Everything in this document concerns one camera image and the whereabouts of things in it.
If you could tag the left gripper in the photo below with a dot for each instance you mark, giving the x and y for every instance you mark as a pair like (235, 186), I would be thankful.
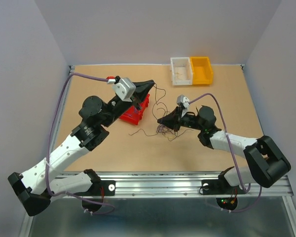
(142, 88)

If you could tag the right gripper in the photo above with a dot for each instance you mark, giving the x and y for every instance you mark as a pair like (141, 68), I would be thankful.
(173, 120)

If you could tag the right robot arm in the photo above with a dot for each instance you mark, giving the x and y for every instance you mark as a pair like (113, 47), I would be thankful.
(266, 163)

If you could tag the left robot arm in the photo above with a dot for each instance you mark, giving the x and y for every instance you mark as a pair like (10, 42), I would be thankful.
(37, 187)

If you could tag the red plastic bin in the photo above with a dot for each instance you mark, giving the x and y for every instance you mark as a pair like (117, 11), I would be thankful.
(132, 115)

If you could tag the white plastic bin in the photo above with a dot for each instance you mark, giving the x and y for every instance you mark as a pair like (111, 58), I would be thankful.
(181, 71)

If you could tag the yellow plastic bin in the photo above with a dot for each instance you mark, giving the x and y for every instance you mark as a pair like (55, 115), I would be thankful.
(202, 71)

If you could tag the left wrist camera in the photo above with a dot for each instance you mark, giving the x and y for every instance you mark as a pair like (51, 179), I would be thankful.
(123, 88)

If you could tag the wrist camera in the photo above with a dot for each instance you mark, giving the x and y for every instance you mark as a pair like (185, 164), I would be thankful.
(123, 88)
(183, 102)

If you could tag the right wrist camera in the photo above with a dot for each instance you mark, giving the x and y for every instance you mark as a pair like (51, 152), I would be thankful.
(183, 102)

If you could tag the aluminium mounting rail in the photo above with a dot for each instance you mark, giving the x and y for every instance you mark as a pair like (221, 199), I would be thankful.
(179, 185)

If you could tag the left aluminium side rail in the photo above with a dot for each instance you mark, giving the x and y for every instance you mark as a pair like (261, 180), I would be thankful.
(54, 131)

